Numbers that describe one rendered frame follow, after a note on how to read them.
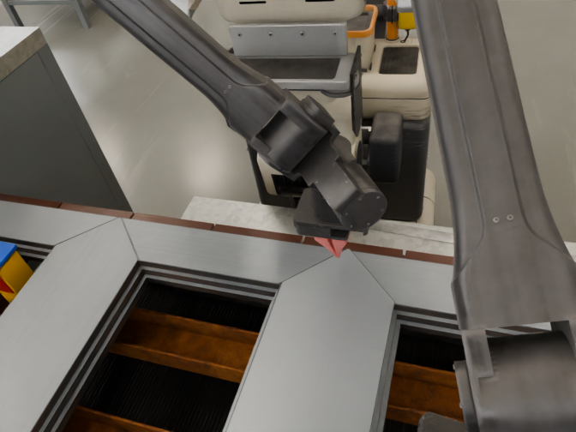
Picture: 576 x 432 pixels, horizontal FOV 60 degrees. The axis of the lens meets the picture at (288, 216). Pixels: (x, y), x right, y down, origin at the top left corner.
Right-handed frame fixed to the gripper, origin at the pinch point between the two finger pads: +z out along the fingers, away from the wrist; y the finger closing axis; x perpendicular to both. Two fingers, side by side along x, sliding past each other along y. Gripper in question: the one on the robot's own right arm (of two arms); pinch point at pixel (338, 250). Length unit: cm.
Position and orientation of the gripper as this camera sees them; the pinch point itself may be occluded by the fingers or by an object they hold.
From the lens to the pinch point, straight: 74.7
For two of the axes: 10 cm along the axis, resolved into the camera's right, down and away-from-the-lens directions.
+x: 2.8, -7.2, 6.4
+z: 1.4, 6.9, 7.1
